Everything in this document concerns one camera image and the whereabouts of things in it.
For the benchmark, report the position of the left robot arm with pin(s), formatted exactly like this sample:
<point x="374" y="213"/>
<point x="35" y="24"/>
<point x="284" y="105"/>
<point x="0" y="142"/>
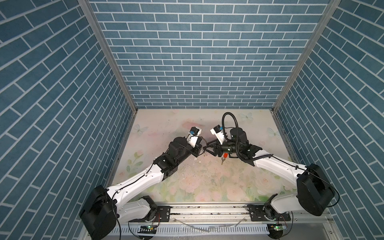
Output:
<point x="107" y="207"/>

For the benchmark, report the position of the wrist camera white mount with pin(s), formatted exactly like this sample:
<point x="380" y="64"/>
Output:
<point x="193" y="136"/>
<point x="218" y="132"/>

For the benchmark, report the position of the right corner aluminium post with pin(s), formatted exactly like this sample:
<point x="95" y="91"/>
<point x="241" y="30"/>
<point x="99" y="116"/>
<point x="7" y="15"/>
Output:
<point x="318" y="30"/>

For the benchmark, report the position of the green circuit board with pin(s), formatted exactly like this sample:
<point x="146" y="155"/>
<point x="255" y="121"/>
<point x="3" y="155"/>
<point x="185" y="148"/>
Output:
<point x="276" y="228"/>
<point x="147" y="230"/>

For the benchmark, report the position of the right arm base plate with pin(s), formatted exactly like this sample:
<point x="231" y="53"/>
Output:
<point x="260" y="213"/>

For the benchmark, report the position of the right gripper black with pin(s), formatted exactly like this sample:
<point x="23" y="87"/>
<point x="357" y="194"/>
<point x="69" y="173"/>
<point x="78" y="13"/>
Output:
<point x="217" y="148"/>

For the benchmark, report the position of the right green circuit board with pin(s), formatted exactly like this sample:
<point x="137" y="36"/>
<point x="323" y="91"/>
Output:
<point x="276" y="228"/>

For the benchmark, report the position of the key with red tag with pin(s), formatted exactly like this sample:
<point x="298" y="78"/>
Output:
<point x="223" y="158"/>

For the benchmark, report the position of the left green circuit board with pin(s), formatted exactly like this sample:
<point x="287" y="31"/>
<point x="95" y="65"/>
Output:
<point x="147" y="230"/>

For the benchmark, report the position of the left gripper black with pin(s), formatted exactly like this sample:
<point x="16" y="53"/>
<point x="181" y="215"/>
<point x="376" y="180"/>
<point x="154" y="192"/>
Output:
<point x="196" y="149"/>

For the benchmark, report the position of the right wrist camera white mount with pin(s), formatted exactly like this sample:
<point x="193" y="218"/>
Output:
<point x="218" y="132"/>

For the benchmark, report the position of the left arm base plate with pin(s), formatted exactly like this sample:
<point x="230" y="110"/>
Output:
<point x="161" y="214"/>

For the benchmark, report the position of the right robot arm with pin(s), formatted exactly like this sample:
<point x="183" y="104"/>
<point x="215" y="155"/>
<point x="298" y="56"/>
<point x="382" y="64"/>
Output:
<point x="314" y="192"/>

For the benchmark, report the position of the corner aluminium post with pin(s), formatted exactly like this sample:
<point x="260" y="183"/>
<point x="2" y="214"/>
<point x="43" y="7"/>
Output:
<point x="93" y="22"/>
<point x="318" y="30"/>

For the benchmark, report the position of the aluminium front rail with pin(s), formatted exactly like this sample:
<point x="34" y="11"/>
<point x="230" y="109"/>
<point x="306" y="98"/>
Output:
<point x="302" y="226"/>

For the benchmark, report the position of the white slotted cable duct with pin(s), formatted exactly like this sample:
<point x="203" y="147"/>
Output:
<point x="180" y="230"/>

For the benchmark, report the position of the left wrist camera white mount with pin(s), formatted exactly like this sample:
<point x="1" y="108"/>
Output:
<point x="193" y="136"/>

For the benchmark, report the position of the left corner aluminium post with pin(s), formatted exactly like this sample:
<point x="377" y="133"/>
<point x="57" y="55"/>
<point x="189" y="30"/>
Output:
<point x="93" y="22"/>

